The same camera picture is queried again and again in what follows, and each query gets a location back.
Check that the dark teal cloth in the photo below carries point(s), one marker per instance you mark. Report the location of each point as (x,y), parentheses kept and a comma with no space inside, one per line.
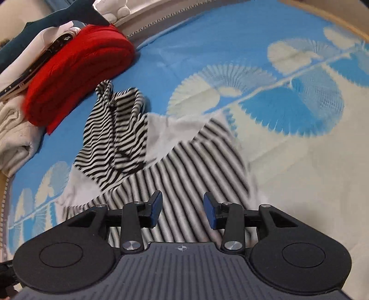
(66,13)

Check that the grey mattress edge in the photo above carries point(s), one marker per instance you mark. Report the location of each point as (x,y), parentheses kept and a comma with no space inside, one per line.
(173,18)

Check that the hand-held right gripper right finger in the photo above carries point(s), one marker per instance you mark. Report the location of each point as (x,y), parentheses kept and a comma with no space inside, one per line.
(210,210)

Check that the white plush toy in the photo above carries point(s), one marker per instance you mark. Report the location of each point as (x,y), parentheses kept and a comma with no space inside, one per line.
(112,7)

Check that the black and white striped garment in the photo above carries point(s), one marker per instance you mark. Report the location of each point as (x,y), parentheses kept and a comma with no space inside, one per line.
(184,170)

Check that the white cloth with dark trim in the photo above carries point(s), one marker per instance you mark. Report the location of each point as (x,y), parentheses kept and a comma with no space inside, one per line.
(30,52)

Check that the red folded cloth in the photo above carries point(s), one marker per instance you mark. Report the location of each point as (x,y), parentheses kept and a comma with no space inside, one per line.
(80,66)

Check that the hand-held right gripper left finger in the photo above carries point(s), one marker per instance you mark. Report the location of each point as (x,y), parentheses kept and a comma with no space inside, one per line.
(156,208)

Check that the blue and cream printed blanket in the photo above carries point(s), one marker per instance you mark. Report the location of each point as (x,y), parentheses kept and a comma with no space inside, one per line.
(288,173)

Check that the cream knitted cloth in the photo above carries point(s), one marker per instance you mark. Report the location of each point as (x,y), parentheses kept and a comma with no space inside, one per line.
(14,138)

